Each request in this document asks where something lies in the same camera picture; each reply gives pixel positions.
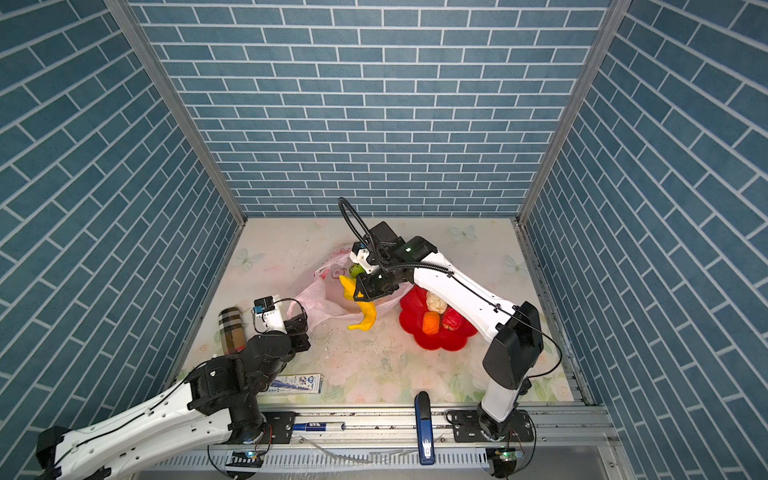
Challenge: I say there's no yellow banana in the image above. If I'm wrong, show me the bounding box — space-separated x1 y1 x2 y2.
339 275 377 332

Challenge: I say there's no beige pear fruit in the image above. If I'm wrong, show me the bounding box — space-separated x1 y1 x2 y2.
426 291 448 315

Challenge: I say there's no orange fruit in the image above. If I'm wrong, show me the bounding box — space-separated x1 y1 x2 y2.
422 311 441 335

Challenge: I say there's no pink plastic fruit bag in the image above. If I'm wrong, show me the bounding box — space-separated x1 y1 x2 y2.
295 247 412 331

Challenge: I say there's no red apple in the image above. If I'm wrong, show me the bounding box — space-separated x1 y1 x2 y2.
441 307 465 331

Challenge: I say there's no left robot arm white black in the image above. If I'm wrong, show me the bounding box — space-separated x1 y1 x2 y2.
36 314 310 479

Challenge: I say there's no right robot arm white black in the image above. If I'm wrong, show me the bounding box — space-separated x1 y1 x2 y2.
350 222 544 440

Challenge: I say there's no green fruit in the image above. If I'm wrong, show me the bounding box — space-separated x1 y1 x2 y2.
349 264 365 279

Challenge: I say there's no red flower-shaped plate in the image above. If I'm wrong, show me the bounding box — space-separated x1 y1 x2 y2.
399 286 477 352

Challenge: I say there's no toothpaste box white blue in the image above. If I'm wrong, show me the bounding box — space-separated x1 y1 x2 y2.
267 373 323 395

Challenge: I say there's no plaid brown cylinder case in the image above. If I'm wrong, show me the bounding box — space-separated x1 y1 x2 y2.
219 307 246 355

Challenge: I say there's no blue black stapler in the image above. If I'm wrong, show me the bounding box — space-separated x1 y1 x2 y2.
414 391 436 466

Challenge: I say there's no green circuit board right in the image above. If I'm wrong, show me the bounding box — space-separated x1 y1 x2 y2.
486 447 525 463

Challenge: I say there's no green circuit board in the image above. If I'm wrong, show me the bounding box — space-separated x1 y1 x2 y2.
486 447 525 463
225 450 265 470

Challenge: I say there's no green circuit board left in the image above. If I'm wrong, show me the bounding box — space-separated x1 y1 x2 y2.
225 450 265 470

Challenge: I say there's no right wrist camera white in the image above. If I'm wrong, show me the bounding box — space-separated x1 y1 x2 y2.
349 241 375 274

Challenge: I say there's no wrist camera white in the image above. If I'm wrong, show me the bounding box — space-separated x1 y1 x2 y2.
349 241 375 274
251 296 287 334

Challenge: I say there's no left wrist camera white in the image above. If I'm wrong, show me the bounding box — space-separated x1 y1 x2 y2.
251 296 287 334

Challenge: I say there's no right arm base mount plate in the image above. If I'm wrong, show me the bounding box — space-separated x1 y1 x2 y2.
445 409 535 443

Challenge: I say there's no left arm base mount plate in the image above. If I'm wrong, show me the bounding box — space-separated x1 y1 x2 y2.
261 411 297 445

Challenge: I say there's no aluminium front rail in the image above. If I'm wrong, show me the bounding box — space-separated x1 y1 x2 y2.
128 403 619 452

